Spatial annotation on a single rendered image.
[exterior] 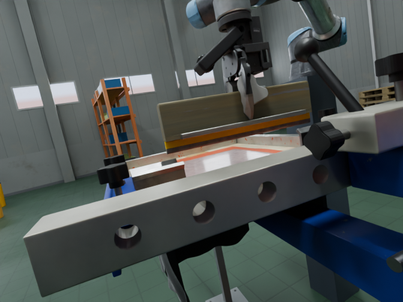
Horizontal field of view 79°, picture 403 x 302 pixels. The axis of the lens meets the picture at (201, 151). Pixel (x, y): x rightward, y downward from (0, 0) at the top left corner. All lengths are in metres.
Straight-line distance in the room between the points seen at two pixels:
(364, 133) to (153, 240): 0.20
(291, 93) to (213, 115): 0.20
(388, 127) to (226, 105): 0.33
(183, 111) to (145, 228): 0.31
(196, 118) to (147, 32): 9.45
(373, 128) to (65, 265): 0.27
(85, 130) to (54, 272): 8.65
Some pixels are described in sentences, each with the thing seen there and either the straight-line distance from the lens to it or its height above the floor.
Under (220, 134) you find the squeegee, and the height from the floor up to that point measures 1.06.
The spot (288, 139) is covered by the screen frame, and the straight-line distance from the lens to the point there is 0.85.
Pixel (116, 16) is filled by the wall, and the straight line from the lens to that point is 9.88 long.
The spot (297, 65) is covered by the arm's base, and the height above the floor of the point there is 1.26.
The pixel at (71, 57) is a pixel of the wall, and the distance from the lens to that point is 9.26.
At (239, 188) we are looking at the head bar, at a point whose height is 1.03.
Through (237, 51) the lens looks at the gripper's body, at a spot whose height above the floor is 1.21.
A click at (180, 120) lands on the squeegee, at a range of 0.48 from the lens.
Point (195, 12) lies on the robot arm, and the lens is 0.74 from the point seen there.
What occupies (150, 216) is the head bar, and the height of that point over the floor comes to 1.03.
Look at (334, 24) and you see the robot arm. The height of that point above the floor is 1.38.
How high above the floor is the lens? 1.10
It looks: 7 degrees down
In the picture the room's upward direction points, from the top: 11 degrees counter-clockwise
